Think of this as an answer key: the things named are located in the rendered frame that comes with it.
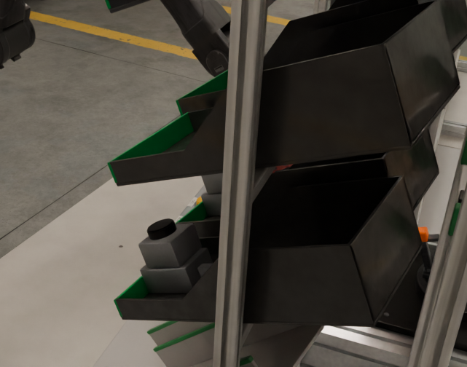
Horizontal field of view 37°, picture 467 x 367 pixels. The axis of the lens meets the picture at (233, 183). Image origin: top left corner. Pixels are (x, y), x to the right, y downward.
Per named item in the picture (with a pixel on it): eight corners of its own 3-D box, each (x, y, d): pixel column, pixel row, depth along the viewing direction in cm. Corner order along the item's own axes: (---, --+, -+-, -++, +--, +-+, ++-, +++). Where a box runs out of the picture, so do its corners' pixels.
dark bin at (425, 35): (116, 186, 64) (85, 111, 61) (194, 133, 73) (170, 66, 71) (411, 149, 47) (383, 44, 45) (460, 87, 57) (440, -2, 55)
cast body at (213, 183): (207, 216, 88) (188, 166, 86) (226, 201, 91) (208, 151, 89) (261, 213, 83) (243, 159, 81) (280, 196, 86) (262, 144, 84)
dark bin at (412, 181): (181, 242, 84) (159, 186, 82) (234, 194, 94) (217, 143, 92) (402, 229, 68) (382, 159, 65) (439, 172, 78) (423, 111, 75)
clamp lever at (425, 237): (422, 274, 112) (412, 233, 109) (424, 266, 114) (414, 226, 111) (445, 272, 111) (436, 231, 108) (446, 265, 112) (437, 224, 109)
